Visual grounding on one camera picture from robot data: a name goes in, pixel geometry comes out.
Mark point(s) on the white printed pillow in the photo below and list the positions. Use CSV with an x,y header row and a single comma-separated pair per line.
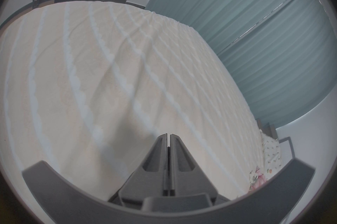
x,y
271,157

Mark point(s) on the pink garment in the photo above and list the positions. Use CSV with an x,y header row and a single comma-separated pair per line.
x,y
259,182

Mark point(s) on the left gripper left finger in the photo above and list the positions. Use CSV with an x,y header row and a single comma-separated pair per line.
x,y
147,183

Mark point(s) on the white printed garment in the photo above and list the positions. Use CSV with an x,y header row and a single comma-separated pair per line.
x,y
254,173

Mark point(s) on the grey bedside table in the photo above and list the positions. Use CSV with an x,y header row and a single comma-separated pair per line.
x,y
268,129

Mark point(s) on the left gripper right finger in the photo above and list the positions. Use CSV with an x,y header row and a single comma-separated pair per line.
x,y
189,183

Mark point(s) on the bed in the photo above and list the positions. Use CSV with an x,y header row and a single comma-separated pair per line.
x,y
105,86

